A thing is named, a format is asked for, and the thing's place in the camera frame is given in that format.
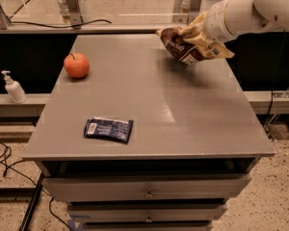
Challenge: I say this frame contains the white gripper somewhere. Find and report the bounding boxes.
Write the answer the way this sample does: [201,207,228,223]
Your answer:
[178,0,237,47]

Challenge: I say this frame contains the brown chip bag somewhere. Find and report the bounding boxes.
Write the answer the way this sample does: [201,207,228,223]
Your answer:
[156,27,234,64]

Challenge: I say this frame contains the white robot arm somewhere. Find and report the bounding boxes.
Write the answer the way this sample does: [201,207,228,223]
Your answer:
[179,0,289,44]

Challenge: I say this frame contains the blue rxbar wrapper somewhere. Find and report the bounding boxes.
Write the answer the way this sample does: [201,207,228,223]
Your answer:
[84,116,134,143]

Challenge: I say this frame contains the red apple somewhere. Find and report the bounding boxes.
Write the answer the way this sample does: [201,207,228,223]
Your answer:
[64,53,90,79]

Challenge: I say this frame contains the upper grey drawer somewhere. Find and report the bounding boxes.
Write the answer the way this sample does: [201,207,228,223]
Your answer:
[42,174,251,202]

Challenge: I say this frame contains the grey drawer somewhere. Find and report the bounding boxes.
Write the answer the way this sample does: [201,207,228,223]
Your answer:
[67,204,227,223]
[42,174,251,202]

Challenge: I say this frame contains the lower grey drawer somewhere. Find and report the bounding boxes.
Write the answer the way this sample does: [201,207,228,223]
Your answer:
[67,204,227,223]

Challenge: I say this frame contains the white pump bottle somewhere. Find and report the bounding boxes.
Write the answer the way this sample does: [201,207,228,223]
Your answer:
[1,70,27,103]

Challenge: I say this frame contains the right metal bracket post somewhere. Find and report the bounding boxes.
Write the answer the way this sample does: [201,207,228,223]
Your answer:
[172,0,201,23]

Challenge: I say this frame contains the metal bracket post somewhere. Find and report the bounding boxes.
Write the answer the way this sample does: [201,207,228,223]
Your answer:
[172,0,201,23]
[57,0,83,29]

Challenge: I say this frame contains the left metal bracket post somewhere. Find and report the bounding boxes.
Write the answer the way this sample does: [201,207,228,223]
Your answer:
[57,0,83,29]

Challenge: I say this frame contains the black cable on ledge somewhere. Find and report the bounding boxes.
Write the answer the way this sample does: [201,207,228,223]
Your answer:
[10,18,113,30]

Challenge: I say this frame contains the black floor cables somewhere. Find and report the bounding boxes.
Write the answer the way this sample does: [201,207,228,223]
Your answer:
[0,132,75,231]

